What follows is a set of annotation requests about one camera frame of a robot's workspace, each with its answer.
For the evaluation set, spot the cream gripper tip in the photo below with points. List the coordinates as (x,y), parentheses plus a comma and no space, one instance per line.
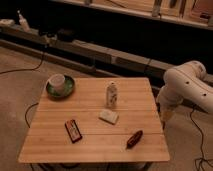
(166,114)

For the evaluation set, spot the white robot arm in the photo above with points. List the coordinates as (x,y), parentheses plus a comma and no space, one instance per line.
(184,81)

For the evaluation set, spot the dark red pocket knife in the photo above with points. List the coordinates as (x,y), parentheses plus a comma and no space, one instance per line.
(133,140)

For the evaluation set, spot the wooden table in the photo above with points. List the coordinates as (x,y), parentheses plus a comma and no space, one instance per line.
(47,140)

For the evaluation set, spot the red black rectangular box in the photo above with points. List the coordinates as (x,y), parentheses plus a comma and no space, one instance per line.
(73,131)

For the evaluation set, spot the green ceramic plate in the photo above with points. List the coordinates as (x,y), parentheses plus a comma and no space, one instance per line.
(68,89)

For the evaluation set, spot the wooden shelf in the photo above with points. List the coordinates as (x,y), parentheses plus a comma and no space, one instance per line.
(151,9)

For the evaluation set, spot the white cup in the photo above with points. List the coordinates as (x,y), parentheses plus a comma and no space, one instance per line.
(57,81)

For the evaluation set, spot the black device on ledge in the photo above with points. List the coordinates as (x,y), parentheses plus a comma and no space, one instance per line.
(66,35)

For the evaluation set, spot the white spray bottle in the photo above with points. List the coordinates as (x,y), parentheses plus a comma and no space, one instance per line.
(23,22)

